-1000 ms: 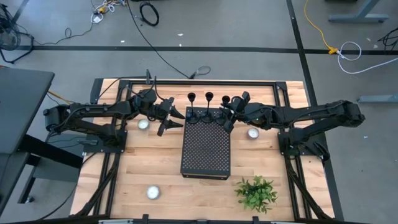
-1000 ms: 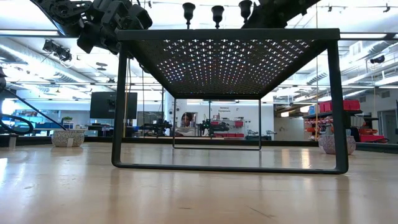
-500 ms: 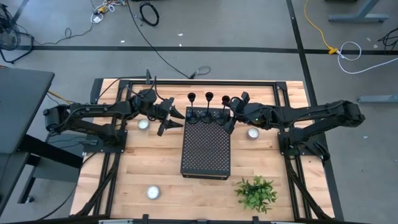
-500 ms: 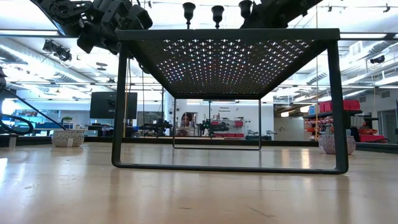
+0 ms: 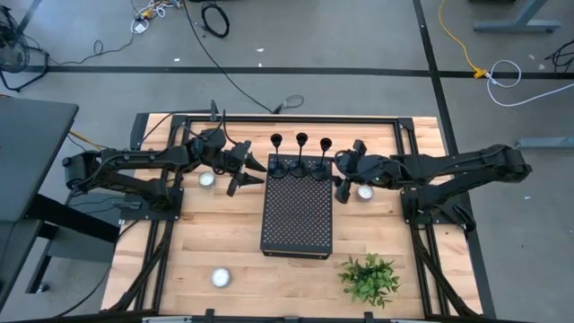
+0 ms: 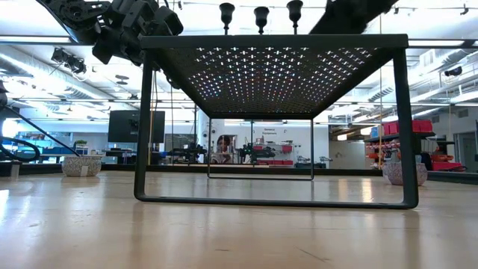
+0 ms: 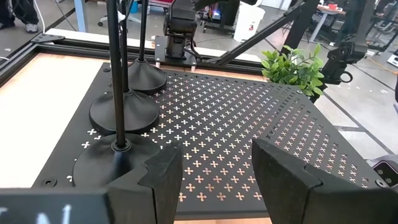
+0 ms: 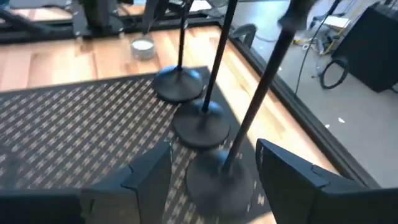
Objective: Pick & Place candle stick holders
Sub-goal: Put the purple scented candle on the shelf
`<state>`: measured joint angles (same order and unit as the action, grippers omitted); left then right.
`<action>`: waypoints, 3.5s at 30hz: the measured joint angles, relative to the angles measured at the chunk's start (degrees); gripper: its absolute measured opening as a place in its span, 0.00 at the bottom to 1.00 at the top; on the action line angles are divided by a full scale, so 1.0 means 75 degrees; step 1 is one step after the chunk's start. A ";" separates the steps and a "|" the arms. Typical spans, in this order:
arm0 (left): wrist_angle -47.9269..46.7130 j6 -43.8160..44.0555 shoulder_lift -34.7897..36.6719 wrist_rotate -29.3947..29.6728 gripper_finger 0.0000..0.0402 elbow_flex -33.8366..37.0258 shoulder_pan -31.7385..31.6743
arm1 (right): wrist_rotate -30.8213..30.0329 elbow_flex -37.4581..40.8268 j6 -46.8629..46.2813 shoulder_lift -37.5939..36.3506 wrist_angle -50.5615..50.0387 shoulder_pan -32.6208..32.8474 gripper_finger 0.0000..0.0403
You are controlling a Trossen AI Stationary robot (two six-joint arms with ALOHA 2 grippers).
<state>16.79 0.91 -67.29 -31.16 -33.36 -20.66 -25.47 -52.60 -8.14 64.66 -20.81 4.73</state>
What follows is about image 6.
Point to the red storage bin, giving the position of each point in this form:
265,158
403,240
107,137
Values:
422,126
446,166
391,128

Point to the person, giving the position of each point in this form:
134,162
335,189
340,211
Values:
223,143

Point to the black monitor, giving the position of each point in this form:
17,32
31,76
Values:
136,126

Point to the black candle stick holder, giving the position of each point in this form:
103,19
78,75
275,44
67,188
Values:
261,15
226,11
294,9

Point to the black background robot arm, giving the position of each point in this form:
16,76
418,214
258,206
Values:
261,152

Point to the black perforated metal shelf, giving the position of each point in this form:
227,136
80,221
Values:
261,41

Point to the small background plant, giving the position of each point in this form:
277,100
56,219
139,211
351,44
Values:
80,142

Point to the black aluminium table frame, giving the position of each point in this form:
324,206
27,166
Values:
119,168

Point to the white candle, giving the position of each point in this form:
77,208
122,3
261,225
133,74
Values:
388,173
81,166

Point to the black ceiling camera cluster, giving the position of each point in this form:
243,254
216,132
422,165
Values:
69,61

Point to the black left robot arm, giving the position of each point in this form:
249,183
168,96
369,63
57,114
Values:
76,13

